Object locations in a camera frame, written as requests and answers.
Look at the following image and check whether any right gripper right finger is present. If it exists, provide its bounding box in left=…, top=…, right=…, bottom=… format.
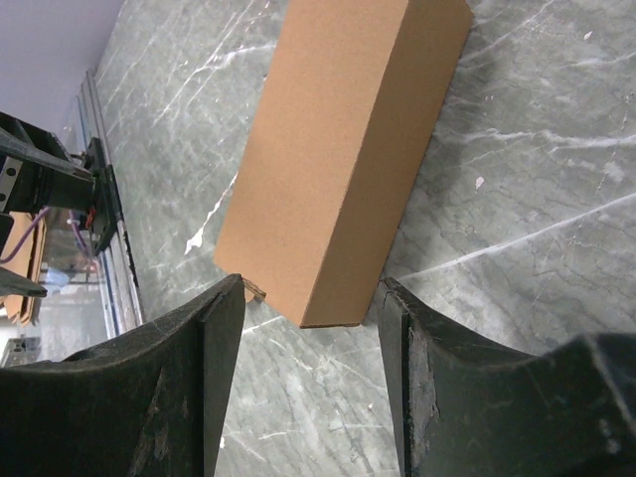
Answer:
left=375, top=278, right=635, bottom=476

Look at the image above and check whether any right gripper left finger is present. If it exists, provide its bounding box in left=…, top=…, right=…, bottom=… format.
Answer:
left=1, top=274, right=245, bottom=476

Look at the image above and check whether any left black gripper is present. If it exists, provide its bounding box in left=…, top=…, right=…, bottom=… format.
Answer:
left=0, top=112, right=96, bottom=298

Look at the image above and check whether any brown cardboard box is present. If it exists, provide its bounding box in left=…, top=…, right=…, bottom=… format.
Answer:
left=214, top=1, right=473, bottom=328

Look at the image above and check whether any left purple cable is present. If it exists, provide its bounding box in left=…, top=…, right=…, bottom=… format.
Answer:
left=0, top=206, right=51, bottom=264

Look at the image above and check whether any aluminium rail frame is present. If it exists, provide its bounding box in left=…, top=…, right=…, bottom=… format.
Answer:
left=78, top=72, right=144, bottom=339

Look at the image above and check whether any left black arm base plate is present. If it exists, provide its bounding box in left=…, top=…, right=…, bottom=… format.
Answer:
left=80, top=137, right=123, bottom=253

